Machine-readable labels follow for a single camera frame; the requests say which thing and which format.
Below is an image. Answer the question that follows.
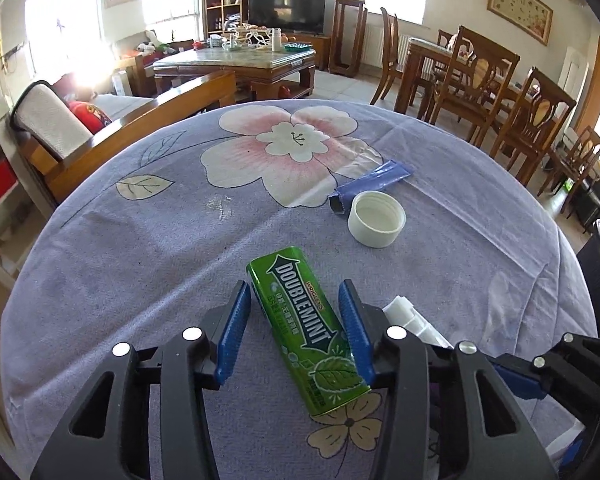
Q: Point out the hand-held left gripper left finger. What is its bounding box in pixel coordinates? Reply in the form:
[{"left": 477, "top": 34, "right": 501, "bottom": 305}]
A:
[{"left": 30, "top": 280, "right": 252, "bottom": 480}]

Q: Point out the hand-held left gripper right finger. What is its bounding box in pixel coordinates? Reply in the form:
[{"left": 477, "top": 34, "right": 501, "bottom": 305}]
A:
[{"left": 337, "top": 279, "right": 558, "bottom": 480}]

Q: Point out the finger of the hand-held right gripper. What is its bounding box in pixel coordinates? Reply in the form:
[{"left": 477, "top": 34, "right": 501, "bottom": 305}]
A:
[
  {"left": 561, "top": 432, "right": 588, "bottom": 467},
  {"left": 490, "top": 332, "right": 600, "bottom": 413}
]

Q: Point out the green chewing gum tin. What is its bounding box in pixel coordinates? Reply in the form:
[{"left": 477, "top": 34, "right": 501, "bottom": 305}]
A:
[{"left": 245, "top": 246, "right": 372, "bottom": 419}]

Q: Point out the white plastic tube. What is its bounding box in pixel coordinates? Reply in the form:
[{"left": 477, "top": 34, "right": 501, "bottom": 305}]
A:
[{"left": 382, "top": 296, "right": 454, "bottom": 352}]

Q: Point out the lilac floral tablecloth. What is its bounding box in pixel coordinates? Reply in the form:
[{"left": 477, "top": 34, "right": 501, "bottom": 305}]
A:
[{"left": 0, "top": 100, "right": 600, "bottom": 480}]

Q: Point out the white bottle cap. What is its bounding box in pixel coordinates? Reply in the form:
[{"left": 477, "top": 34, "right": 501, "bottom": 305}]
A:
[{"left": 347, "top": 191, "right": 407, "bottom": 249}]

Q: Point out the blue foil wrapper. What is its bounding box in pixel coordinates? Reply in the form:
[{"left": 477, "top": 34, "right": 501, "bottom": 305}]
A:
[{"left": 329, "top": 160, "right": 412, "bottom": 217}]

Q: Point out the clear plastic film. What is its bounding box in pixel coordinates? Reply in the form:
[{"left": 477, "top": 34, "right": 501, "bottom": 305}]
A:
[{"left": 325, "top": 136, "right": 386, "bottom": 181}]

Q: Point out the wooden sofa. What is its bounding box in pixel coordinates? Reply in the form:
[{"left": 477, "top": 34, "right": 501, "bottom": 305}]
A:
[{"left": 10, "top": 70, "right": 239, "bottom": 207}]

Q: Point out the white storage shelf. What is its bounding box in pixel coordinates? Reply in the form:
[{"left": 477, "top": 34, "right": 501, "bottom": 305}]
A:
[{"left": 0, "top": 125, "right": 47, "bottom": 273}]

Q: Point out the red cushion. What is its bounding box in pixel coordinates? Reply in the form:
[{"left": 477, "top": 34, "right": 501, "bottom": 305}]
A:
[{"left": 65, "top": 101, "right": 114, "bottom": 136}]

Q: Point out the wooden marble coffee table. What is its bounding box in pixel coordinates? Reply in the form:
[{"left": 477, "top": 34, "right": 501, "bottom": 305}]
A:
[{"left": 151, "top": 44, "right": 317, "bottom": 105}]

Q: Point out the white towel cover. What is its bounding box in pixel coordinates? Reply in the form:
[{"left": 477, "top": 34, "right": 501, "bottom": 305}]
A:
[{"left": 11, "top": 82, "right": 94, "bottom": 162}]

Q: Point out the wooden television stand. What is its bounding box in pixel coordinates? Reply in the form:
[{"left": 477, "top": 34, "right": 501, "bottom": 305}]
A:
[{"left": 280, "top": 32, "right": 332, "bottom": 72}]

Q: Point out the wooden dining table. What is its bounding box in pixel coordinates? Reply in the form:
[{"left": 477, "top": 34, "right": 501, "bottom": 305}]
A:
[{"left": 395, "top": 37, "right": 531, "bottom": 117}]

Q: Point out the white radiator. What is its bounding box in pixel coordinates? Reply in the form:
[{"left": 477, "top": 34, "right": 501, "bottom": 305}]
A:
[{"left": 364, "top": 24, "right": 412, "bottom": 70}]

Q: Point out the wooden plant stand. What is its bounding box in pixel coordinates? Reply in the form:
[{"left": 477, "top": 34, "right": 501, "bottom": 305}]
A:
[{"left": 328, "top": 0, "right": 369, "bottom": 79}]

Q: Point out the flat screen television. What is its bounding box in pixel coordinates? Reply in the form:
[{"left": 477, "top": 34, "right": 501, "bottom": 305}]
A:
[{"left": 247, "top": 0, "right": 327, "bottom": 37}]

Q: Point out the framed flower picture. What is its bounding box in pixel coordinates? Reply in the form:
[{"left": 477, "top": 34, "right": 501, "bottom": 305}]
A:
[{"left": 486, "top": 0, "right": 555, "bottom": 47}]

